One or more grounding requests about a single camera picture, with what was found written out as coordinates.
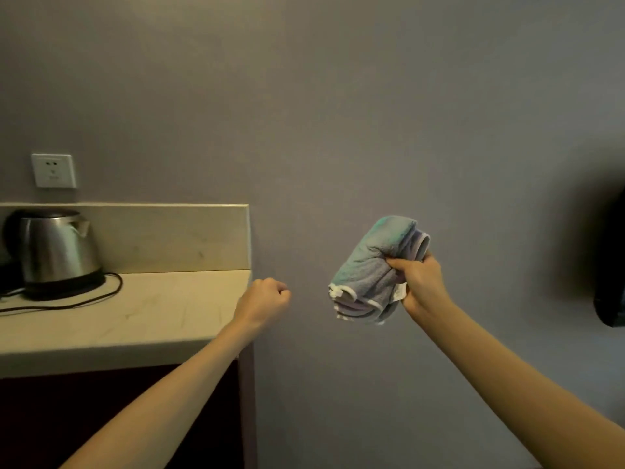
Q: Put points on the grey-blue towel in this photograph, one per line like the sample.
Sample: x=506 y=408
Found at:
x=373 y=268

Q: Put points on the person's right forearm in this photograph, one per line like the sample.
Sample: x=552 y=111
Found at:
x=512 y=390

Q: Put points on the dark wooden cabinet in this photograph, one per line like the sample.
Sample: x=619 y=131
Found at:
x=73 y=410

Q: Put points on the person's left fingers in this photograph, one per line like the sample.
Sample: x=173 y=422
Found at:
x=279 y=291

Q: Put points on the black wall-mounted object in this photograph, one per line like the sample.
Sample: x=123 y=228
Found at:
x=610 y=273

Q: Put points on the person's right thumb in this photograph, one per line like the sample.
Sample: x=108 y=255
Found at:
x=401 y=264

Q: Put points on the beige stone counter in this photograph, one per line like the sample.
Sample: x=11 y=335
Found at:
x=127 y=293

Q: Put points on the person's left hand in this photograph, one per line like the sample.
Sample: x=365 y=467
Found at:
x=258 y=301

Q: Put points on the person's left forearm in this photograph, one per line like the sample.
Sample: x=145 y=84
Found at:
x=161 y=400

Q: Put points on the stainless steel electric kettle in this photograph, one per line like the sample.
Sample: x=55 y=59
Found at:
x=56 y=253

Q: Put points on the person's right hand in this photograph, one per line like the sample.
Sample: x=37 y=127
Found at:
x=424 y=286

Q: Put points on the white wall socket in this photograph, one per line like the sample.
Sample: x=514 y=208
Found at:
x=53 y=171

